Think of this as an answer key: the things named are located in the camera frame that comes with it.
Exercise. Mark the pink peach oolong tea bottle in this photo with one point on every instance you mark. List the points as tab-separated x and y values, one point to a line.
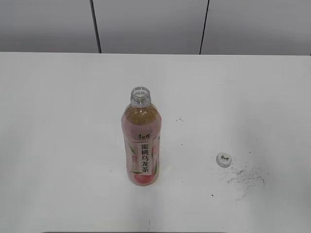
141	125

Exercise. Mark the white bottle cap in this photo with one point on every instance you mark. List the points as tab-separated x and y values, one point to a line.
224	160

